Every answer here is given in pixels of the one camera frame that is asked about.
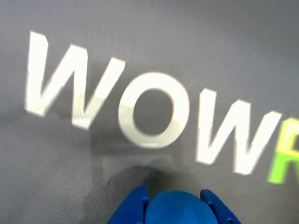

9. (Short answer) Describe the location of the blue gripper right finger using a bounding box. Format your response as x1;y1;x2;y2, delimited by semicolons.
199;189;242;224

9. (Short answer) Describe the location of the grey mat with WOWR print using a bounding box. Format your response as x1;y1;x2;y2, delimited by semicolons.
0;0;299;224

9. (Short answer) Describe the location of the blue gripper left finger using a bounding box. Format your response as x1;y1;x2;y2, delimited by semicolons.
108;185;150;224

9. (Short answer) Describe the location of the blue ball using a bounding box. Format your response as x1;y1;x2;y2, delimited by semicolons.
142;190;219;224

